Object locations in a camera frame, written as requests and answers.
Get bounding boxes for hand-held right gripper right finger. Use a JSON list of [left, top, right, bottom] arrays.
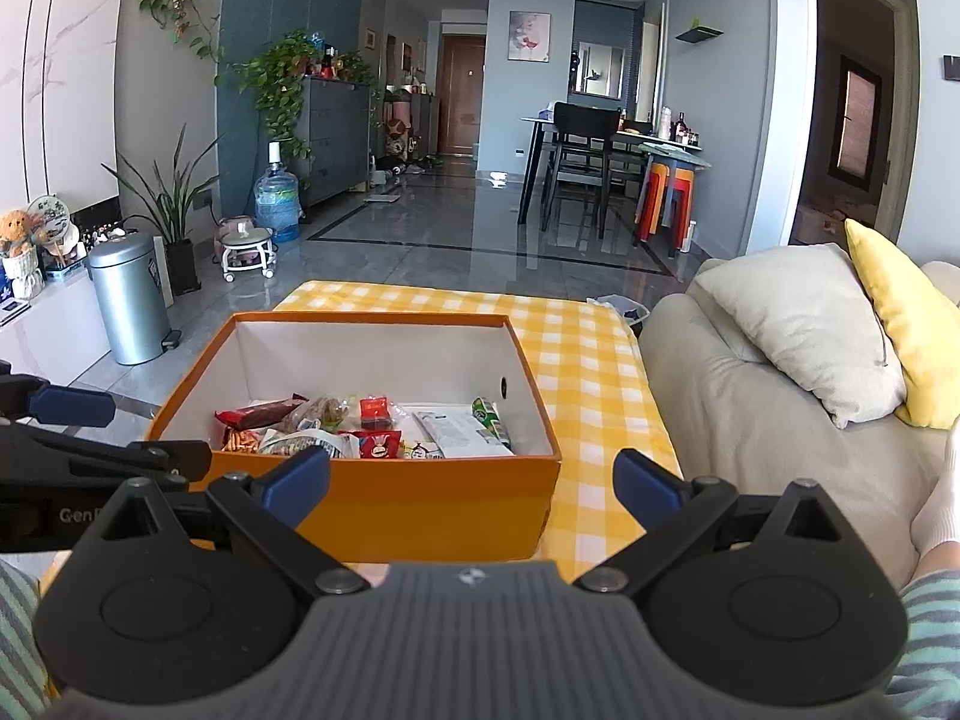
[[574, 448, 860, 593]]

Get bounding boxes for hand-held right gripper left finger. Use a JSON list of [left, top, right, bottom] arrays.
[[86, 448, 370, 598]]

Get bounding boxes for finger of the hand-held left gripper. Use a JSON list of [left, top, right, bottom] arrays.
[[0, 424, 214, 494], [0, 371, 118, 428]]

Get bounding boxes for white grey snack bag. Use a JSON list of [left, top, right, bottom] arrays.
[[257, 427, 361, 460]]

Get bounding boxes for brown chocolate bar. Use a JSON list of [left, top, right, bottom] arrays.
[[215, 394, 308, 430]]

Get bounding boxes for red snack bag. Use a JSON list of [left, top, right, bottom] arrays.
[[337, 429, 402, 460]]

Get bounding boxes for orange cardboard box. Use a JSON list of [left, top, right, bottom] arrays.
[[144, 311, 562, 563]]

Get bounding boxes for yellow white snack packet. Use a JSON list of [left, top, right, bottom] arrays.
[[411, 409, 515, 458]]

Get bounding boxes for green sausage stick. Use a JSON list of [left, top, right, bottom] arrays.
[[471, 396, 511, 445]]

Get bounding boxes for white low cabinet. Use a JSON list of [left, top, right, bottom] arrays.
[[0, 281, 113, 391]]

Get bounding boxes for yellow checkered tablecloth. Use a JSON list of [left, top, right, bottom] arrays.
[[37, 280, 683, 593]]

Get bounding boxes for beige sofa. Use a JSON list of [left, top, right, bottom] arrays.
[[639, 259, 960, 593]]

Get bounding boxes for person's left leg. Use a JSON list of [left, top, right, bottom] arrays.
[[0, 559, 53, 720]]

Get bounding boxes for person's leg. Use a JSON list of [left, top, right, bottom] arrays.
[[885, 540, 960, 720], [0, 559, 53, 720]]

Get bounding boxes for silver trash can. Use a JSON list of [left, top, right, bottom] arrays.
[[86, 231, 181, 367]]

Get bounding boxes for white wastebasket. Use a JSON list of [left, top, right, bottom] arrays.
[[589, 294, 652, 331]]

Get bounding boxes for brown teddy bear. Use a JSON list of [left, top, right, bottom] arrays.
[[0, 211, 35, 260]]

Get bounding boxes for round hand fan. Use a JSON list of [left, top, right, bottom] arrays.
[[26, 195, 80, 248]]

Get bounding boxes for beige cushion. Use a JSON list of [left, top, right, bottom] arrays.
[[688, 244, 908, 430]]

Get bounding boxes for long-leaf potted plant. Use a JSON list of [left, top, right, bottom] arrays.
[[101, 124, 226, 297]]

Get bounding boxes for white wheeled stool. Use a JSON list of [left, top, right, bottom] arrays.
[[215, 216, 277, 284]]

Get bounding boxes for blue water jug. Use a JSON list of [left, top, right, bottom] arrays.
[[253, 141, 305, 243]]

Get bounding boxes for orange red stacked stools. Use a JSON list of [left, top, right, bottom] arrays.
[[634, 163, 695, 252]]

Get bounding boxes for person's white sock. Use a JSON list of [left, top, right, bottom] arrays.
[[911, 427, 960, 556]]

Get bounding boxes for yellow cushion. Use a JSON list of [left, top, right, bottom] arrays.
[[845, 219, 960, 430]]

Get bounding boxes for person's right leg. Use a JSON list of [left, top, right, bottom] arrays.
[[885, 540, 960, 720]]

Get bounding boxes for glass dining table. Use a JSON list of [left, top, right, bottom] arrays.
[[520, 116, 710, 252]]

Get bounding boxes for grey cabinet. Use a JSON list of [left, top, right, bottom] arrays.
[[289, 75, 372, 207]]

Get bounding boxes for black dining chair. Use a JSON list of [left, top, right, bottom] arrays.
[[541, 101, 620, 237]]

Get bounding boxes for trailing green plant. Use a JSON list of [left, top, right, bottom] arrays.
[[236, 30, 323, 158]]

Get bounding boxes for brown wooden door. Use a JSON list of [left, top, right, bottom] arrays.
[[437, 36, 485, 157]]

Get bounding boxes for dark framed window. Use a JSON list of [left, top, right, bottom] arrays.
[[829, 56, 884, 192]]

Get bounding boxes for wall vine plant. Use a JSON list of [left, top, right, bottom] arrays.
[[135, 0, 226, 87]]

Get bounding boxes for flower wall picture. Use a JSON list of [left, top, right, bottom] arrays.
[[508, 11, 552, 62]]

